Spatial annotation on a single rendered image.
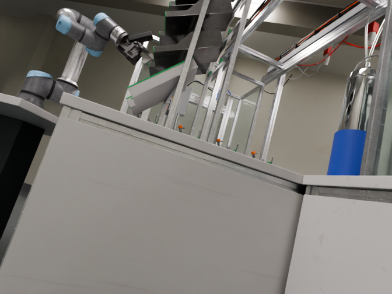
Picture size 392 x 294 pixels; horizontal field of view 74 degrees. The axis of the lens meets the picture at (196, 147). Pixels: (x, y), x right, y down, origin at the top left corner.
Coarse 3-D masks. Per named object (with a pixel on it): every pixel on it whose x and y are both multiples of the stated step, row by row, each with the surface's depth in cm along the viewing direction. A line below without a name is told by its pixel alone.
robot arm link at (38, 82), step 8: (32, 72) 138; (40, 72) 139; (24, 80) 139; (32, 80) 137; (40, 80) 139; (48, 80) 142; (24, 88) 136; (32, 88) 136; (40, 88) 139; (48, 88) 141; (48, 96) 143
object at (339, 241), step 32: (320, 192) 75; (352, 192) 65; (384, 192) 58; (320, 224) 70; (352, 224) 61; (384, 224) 54; (320, 256) 67; (352, 256) 59; (384, 256) 52; (288, 288) 74; (320, 288) 64; (352, 288) 56; (384, 288) 51
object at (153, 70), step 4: (152, 64) 115; (200, 64) 120; (204, 64) 120; (208, 64) 121; (152, 68) 116; (156, 68) 117; (160, 68) 117; (164, 68) 118; (200, 68) 124; (204, 68) 125; (152, 72) 120; (156, 72) 121; (196, 72) 128; (200, 72) 129; (204, 72) 129
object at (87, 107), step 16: (64, 96) 64; (96, 112) 66; (112, 112) 67; (144, 128) 69; (160, 128) 71; (192, 144) 73; (208, 144) 74; (240, 160) 77; (256, 160) 78; (288, 176) 81
